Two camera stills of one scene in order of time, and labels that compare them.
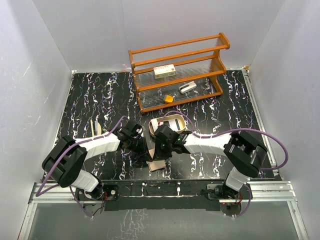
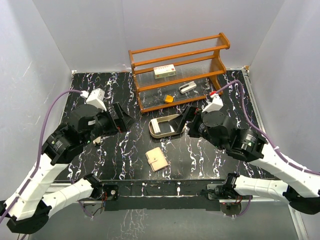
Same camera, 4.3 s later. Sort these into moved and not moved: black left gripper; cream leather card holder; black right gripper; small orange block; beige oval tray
Moved: black right gripper; black left gripper
Not moved: small orange block; cream leather card holder; beige oval tray
